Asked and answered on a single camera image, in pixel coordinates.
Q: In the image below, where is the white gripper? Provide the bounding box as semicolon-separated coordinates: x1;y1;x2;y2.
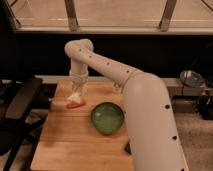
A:
69;71;89;97

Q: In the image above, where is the white sponge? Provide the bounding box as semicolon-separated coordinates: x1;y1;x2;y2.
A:
68;92;82;103

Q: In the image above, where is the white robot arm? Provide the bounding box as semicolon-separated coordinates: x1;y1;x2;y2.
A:
65;39;189;171

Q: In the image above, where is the orange carrot toy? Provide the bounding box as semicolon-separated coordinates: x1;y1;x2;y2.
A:
66;100;86;109

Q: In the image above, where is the clear spray bottle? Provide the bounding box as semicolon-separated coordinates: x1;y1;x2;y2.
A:
113;83;122;93

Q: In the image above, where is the green bowl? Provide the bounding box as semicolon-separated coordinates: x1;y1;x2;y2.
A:
90;102;125;135

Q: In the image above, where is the black office chair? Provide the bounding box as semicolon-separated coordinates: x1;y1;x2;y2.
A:
0;75;54;171

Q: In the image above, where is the black phone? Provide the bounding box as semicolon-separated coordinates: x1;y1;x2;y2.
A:
124;142;131;155

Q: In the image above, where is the round metal dish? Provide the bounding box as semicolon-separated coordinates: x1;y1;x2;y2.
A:
180;70;204;88

